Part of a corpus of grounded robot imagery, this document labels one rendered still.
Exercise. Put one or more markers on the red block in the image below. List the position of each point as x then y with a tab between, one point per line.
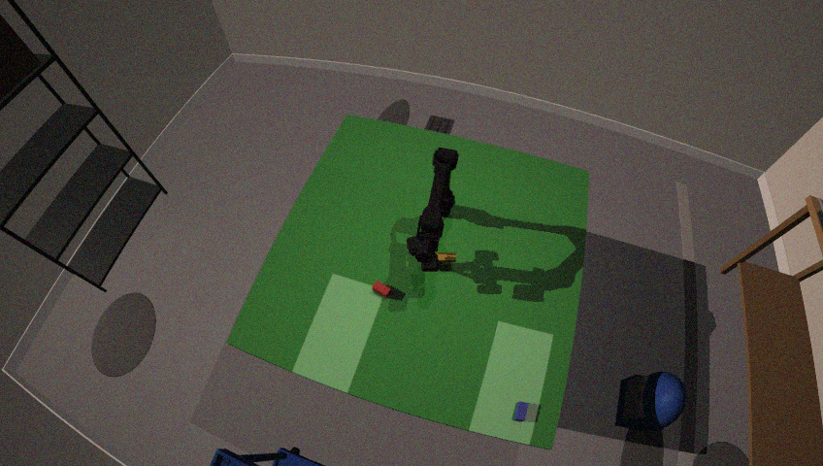
381	289

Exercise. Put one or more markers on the orange-brown bar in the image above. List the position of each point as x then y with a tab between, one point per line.
446	256

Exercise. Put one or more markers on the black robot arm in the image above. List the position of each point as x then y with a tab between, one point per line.
441	200

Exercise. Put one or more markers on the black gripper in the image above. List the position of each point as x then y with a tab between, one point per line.
432	266

